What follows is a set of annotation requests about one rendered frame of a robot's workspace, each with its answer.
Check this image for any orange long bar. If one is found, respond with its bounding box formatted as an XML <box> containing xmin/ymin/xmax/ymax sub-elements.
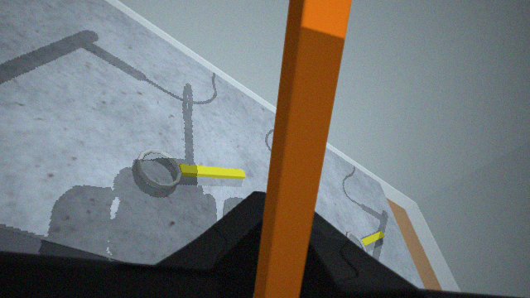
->
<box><xmin>253</xmin><ymin>0</ymin><xmax>352</xmax><ymax>298</ymax></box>

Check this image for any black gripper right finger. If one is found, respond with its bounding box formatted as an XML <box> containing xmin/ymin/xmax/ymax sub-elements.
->
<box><xmin>299</xmin><ymin>211</ymin><xmax>524</xmax><ymax>298</ymax></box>

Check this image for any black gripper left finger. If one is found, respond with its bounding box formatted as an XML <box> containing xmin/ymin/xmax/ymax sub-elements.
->
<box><xmin>0</xmin><ymin>191</ymin><xmax>266</xmax><ymax>298</ymax></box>

